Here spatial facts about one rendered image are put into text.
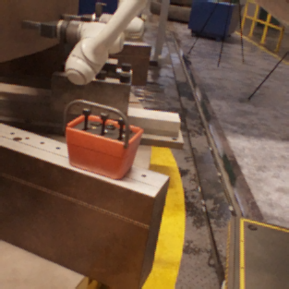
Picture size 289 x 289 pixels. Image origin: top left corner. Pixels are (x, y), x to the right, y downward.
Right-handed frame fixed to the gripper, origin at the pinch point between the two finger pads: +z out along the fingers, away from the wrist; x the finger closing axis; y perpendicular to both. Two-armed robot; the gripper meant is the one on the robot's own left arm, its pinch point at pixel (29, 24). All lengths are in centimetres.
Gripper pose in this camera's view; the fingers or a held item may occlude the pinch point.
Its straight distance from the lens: 154.1
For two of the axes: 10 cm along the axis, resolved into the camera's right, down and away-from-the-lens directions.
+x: -2.4, 3.8, -8.9
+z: -9.6, -2.2, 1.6
